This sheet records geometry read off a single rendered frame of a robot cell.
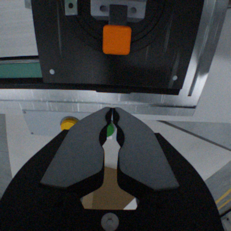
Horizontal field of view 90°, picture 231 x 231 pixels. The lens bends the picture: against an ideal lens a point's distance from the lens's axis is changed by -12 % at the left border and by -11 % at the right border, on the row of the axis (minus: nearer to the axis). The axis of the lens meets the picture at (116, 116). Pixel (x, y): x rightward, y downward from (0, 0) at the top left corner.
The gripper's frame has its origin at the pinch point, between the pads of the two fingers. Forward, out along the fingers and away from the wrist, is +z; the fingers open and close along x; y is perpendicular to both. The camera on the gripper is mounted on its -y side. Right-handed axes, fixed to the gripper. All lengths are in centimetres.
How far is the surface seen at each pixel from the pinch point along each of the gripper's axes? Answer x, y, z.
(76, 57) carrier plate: -5.7, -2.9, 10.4
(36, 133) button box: -17.0, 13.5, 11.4
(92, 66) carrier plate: -3.3, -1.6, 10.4
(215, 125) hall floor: 130, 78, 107
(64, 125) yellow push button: -9.4, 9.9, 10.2
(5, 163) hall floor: -172, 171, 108
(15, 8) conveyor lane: -18.1, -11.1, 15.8
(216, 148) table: 42, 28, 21
